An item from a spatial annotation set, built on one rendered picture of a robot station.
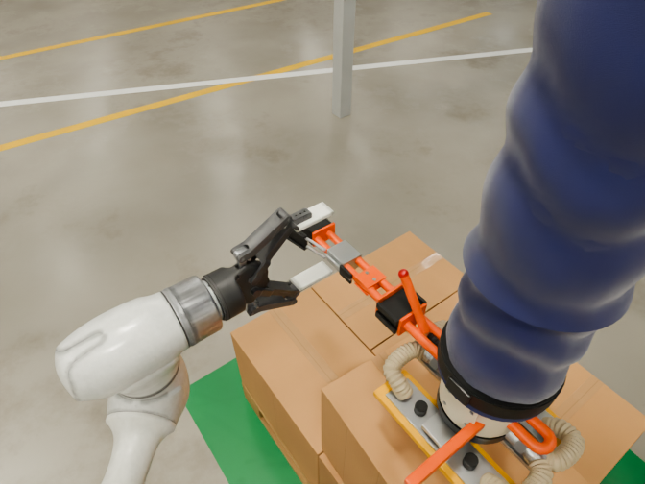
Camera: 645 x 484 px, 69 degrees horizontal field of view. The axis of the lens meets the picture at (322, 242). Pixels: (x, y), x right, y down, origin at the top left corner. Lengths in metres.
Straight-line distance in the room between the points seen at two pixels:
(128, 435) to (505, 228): 0.59
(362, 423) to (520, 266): 0.77
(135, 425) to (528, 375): 0.60
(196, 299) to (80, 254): 2.66
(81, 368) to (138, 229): 2.71
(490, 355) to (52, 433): 2.16
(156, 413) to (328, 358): 1.15
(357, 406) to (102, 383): 0.79
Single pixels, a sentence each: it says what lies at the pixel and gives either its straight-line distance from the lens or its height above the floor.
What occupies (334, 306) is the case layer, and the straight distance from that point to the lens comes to 1.98.
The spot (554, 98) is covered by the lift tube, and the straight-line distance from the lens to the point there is 0.54.
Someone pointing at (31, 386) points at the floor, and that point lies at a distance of 2.79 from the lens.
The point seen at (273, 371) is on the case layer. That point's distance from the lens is 1.82.
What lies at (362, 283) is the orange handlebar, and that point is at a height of 1.24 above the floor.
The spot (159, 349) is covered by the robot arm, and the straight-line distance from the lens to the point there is 0.65.
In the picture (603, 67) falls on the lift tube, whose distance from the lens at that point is 0.50.
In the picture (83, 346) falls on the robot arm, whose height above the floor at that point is 1.62.
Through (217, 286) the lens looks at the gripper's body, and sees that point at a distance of 0.68.
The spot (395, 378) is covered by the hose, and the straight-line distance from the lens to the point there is 1.09.
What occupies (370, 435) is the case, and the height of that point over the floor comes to 0.94.
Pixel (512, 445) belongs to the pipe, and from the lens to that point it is 1.11.
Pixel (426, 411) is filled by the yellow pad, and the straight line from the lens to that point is 1.11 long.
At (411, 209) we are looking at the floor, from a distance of 3.30.
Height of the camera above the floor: 2.12
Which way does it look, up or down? 45 degrees down
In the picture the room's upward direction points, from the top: straight up
